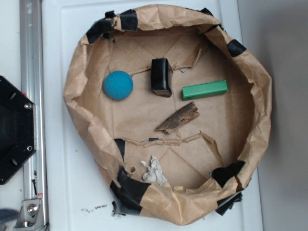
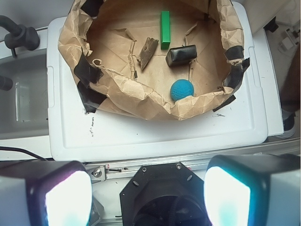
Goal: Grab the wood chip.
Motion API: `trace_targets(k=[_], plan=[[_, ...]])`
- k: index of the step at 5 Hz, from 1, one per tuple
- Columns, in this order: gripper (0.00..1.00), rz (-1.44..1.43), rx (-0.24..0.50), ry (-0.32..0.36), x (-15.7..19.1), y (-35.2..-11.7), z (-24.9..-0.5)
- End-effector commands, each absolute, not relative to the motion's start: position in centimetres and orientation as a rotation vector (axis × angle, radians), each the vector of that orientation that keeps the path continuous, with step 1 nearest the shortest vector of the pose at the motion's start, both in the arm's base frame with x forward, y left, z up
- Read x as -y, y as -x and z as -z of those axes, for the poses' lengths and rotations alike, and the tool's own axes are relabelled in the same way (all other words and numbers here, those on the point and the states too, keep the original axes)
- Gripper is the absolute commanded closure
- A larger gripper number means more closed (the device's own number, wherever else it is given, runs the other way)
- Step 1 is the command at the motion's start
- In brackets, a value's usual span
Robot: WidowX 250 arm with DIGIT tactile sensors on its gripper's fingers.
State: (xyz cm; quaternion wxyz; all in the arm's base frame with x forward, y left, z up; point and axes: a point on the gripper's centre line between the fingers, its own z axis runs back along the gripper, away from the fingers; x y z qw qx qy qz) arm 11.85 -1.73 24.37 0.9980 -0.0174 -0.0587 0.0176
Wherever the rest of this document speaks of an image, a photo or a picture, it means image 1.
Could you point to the black rectangular block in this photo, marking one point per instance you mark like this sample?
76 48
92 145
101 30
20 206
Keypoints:
161 77

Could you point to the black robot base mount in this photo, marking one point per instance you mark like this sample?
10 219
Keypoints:
17 134

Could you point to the brown wood chip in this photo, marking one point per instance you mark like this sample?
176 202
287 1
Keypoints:
179 118

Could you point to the aluminium extrusion rail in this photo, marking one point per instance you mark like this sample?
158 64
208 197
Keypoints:
34 170

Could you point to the green rectangular block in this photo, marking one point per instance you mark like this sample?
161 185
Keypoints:
210 89

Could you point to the metal corner bracket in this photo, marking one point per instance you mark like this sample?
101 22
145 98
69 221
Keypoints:
31 216

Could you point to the brown paper bag tray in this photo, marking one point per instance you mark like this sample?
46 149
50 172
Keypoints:
209 160

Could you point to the blue dimpled ball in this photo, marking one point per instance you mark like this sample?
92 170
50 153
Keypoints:
118 85

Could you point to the crumpled white paper scrap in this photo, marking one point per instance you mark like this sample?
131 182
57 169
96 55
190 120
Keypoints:
154 173

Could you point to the white plastic tray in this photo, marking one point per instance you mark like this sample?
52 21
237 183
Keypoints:
79 199

